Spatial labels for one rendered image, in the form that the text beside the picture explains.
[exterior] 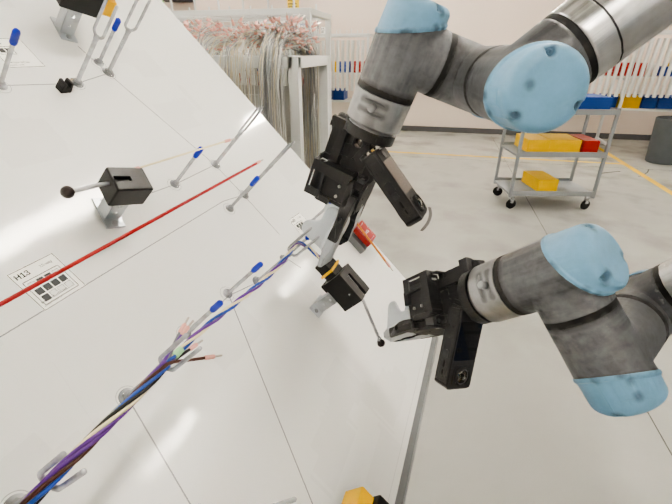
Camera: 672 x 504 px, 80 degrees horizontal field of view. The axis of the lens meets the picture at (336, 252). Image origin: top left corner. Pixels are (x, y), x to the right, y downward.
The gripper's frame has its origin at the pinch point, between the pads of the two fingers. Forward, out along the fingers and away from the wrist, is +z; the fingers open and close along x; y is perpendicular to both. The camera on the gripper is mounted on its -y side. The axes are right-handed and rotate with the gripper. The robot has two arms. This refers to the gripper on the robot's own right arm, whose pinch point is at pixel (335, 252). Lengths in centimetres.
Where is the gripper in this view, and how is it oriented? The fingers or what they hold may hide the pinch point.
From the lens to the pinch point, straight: 63.5
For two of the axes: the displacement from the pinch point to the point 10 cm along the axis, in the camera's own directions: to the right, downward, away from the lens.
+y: -8.7, -4.6, 1.5
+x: -3.6, 4.0, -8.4
